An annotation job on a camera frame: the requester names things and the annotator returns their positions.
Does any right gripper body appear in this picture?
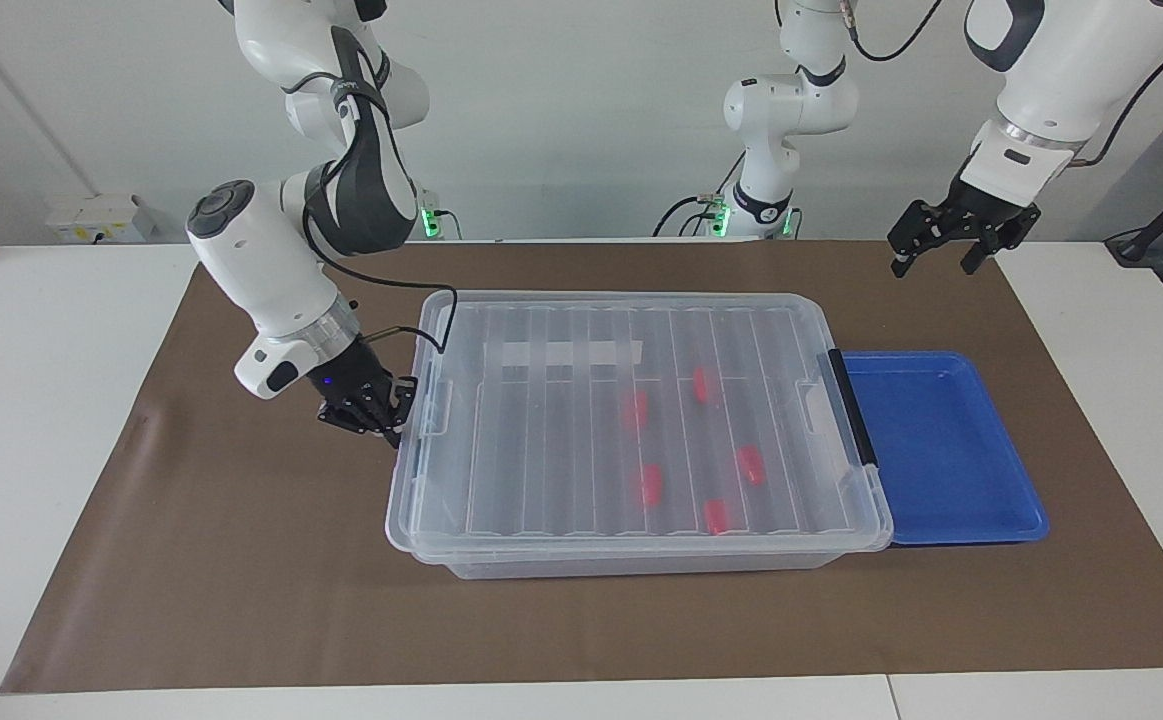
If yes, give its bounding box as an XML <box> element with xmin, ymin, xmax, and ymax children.
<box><xmin>317</xmin><ymin>336</ymin><xmax>394</xmax><ymax>405</ymax></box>

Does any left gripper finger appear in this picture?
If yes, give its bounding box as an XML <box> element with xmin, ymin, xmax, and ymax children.
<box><xmin>959</xmin><ymin>224</ymin><xmax>1020</xmax><ymax>277</ymax></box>
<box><xmin>887</xmin><ymin>199</ymin><xmax>958</xmax><ymax>279</ymax></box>

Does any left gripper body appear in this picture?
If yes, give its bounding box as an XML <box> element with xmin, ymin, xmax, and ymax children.
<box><xmin>941</xmin><ymin>176</ymin><xmax>1043</xmax><ymax>239</ymax></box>

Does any clear plastic storage box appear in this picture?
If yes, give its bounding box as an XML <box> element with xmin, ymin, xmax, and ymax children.
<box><xmin>384</xmin><ymin>290</ymin><xmax>894</xmax><ymax>554</ymax></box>
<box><xmin>411</xmin><ymin>540</ymin><xmax>867</xmax><ymax>580</ymax></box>

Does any black stand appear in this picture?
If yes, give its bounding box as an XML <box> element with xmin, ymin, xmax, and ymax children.
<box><xmin>1104</xmin><ymin>158</ymin><xmax>1163</xmax><ymax>268</ymax></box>

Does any black strip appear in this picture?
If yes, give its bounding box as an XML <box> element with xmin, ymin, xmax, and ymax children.
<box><xmin>827</xmin><ymin>347</ymin><xmax>879</xmax><ymax>470</ymax></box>

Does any blue plastic tray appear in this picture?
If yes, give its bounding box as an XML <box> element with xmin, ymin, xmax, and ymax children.
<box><xmin>841</xmin><ymin>350</ymin><xmax>1051</xmax><ymax>547</ymax></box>

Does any black cable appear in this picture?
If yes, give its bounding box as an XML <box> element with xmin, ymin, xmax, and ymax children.
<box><xmin>1071</xmin><ymin>10</ymin><xmax>1163</xmax><ymax>169</ymax></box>
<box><xmin>841</xmin><ymin>0</ymin><xmax>946</xmax><ymax>64</ymax></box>
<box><xmin>652</xmin><ymin>150</ymin><xmax>748</xmax><ymax>239</ymax></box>
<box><xmin>299</xmin><ymin>60</ymin><xmax>459</xmax><ymax>353</ymax></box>

